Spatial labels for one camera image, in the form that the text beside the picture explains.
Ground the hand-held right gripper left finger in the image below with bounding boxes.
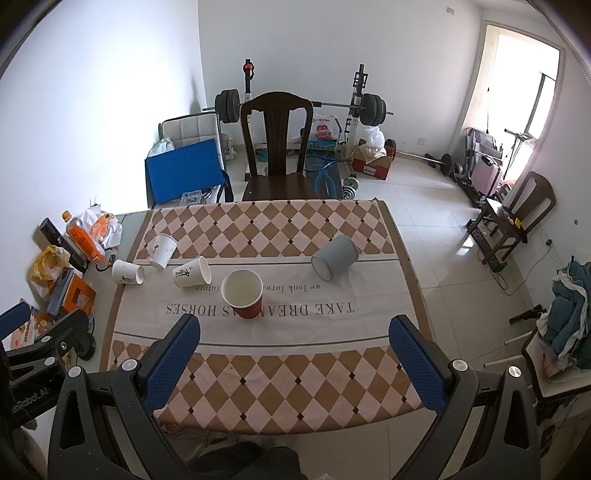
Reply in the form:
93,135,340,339
47,314,202,480

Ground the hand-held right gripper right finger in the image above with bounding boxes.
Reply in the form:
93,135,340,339
388,315,544,480

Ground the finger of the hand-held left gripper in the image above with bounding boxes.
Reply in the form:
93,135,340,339
0,301,31,343
0,308,98,370

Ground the grey ribbed cup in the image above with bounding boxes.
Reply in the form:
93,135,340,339
311,234,360,282

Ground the white paper cup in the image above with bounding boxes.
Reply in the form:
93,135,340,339
172,256,212,289
148,234,178,271
112,259,146,285

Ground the red paper cup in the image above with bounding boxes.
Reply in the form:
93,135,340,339
221,269,264,321

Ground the orange box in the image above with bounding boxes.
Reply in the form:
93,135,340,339
47,271,97,315

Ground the yellow plastic bag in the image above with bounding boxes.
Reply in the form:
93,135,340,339
30,245,71,297

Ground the long black box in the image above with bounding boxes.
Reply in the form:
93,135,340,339
39,217,91,271

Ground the orange drink bottle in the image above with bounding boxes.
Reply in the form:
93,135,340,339
61,210,106,265

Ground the brown checkered tablecloth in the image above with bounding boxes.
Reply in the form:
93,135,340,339
102,198,428,435

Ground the crumpled white orange bag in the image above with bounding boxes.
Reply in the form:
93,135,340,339
76,205,124,251

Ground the black power strip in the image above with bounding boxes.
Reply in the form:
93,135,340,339
470,229,507,271

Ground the white stool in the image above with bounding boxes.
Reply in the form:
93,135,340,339
481,322,591,408

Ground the teal clothes pile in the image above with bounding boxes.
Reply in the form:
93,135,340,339
537,260,591,371

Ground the dark wooden chair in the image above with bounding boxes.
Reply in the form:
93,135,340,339
465,171,557,267
240,91,325,203

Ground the blue board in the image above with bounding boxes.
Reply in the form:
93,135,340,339
144,138,228,206

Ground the red cardboard box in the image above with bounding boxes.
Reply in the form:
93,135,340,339
351,138,397,180

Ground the pink suitcase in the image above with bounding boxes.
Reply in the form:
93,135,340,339
475,154,502,195

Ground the thin floor barbell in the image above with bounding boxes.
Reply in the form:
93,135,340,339
396,149,454,177

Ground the blue racket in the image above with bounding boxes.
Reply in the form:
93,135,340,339
304,154,343,199

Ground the clear plastic bag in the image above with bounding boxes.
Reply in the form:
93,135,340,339
148,137,177,158

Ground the white padded chair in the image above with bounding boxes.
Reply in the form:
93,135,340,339
159,113,227,185

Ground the red and white plastic bag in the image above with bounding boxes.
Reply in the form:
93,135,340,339
308,115,338,143

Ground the black barbell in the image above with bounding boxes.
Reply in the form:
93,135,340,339
202,89,394,127

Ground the weight bench rack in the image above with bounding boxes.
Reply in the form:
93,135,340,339
241,58,371,182

